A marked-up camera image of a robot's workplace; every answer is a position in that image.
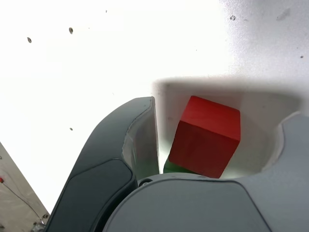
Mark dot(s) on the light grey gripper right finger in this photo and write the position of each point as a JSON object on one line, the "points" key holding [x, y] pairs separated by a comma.
{"points": [[205, 207]]}

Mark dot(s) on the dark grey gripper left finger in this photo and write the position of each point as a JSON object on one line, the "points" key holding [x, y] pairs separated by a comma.
{"points": [[96, 181]]}

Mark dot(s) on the green cube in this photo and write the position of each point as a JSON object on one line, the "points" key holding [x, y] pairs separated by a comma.
{"points": [[171, 168]]}

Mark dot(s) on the red cube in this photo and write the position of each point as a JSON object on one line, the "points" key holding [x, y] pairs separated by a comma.
{"points": [[205, 145]]}

